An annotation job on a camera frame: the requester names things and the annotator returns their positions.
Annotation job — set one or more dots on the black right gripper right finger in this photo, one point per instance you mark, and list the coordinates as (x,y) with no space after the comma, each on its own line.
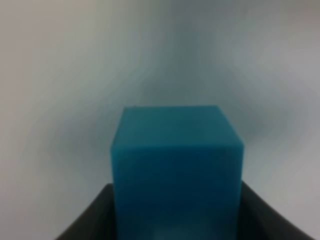
(259,221)

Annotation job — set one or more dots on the blue cube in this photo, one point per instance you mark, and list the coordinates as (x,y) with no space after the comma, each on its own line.
(177,174)

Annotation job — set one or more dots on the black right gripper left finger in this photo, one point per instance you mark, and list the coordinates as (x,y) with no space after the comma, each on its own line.
(97,222)

